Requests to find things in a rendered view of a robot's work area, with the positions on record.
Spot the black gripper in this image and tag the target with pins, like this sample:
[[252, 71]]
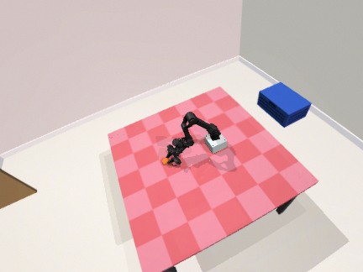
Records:
[[175, 159]]

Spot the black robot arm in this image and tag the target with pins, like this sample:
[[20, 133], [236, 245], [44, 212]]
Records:
[[192, 119]]

